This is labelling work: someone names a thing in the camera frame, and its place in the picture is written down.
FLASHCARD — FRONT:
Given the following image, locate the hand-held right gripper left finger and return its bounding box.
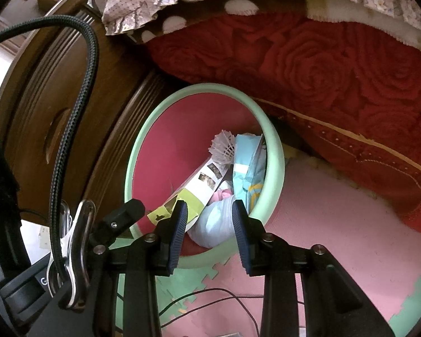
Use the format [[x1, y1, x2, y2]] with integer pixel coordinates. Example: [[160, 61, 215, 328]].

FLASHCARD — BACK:
[[28, 199, 189, 337]]

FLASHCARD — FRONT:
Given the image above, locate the red bucket with green rim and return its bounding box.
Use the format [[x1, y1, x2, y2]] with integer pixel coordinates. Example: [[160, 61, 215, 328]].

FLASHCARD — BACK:
[[124, 82, 285, 271]]

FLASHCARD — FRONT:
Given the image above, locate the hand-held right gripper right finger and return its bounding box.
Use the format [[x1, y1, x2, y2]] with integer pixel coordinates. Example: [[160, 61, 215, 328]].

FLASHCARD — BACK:
[[232, 199, 395, 337]]

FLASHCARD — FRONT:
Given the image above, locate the brown wooden drawer cabinet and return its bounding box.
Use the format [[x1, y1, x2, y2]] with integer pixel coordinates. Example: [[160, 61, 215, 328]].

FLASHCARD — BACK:
[[0, 0, 183, 232]]

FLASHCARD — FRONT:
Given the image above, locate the metal spring clip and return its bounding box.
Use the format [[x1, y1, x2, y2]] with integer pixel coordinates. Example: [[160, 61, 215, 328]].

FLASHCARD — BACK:
[[46, 199, 97, 309]]

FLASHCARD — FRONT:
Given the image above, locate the white feather shuttlecock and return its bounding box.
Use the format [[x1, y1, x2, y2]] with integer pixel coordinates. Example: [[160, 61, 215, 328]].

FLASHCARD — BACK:
[[209, 130, 237, 166]]

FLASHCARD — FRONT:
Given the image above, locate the green foam floor mat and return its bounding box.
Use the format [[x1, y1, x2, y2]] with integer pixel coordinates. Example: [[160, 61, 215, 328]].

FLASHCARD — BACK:
[[112, 235, 421, 337]]

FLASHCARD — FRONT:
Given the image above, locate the thin power cable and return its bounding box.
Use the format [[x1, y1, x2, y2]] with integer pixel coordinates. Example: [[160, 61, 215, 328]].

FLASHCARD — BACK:
[[159, 288, 306, 329]]

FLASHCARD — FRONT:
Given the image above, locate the brown polka dot cloth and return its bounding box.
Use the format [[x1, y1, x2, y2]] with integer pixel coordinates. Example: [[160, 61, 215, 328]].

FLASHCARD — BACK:
[[126, 0, 313, 44]]

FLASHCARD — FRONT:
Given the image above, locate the blue face mask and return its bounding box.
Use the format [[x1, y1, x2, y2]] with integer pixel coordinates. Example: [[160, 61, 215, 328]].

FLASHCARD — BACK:
[[189, 197, 241, 248]]

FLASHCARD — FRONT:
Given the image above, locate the teal wet wipes packet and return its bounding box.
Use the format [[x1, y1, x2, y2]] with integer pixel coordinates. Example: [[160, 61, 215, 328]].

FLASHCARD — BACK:
[[232, 133, 267, 213]]

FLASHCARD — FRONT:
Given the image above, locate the pink foam floor mat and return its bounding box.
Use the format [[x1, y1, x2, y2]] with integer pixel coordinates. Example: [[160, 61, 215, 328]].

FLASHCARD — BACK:
[[154, 158, 421, 337]]

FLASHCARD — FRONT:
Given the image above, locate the long white green carton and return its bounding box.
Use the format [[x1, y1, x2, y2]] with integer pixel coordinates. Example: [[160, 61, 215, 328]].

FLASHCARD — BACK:
[[147, 158, 228, 232]]

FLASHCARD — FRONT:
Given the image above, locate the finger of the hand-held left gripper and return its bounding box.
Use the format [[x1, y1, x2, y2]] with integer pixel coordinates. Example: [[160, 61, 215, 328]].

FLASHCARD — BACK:
[[93, 198, 146, 248]]

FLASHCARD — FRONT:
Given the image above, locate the black braided cable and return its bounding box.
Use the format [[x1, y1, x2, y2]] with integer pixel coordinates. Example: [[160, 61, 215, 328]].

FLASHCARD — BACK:
[[0, 15, 100, 288]]

